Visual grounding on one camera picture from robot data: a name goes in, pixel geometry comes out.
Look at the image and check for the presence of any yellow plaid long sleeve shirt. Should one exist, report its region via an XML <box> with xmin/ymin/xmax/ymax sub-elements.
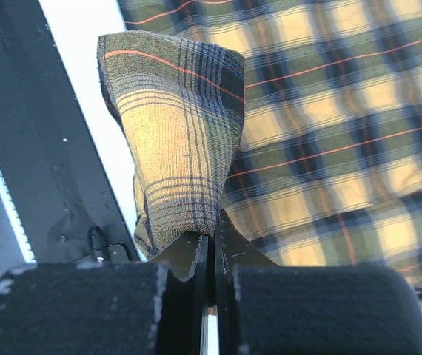
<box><xmin>97</xmin><ymin>1</ymin><xmax>422</xmax><ymax>302</ymax></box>

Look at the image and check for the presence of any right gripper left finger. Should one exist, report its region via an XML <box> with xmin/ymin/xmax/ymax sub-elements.
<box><xmin>0</xmin><ymin>232</ymin><xmax>209</xmax><ymax>354</ymax></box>

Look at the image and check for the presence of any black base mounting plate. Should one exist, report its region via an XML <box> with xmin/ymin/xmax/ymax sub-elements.
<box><xmin>0</xmin><ymin>1</ymin><xmax>138</xmax><ymax>263</ymax></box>

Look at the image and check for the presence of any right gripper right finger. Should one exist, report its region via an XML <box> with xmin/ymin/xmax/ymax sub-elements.
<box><xmin>214</xmin><ymin>213</ymin><xmax>422</xmax><ymax>354</ymax></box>

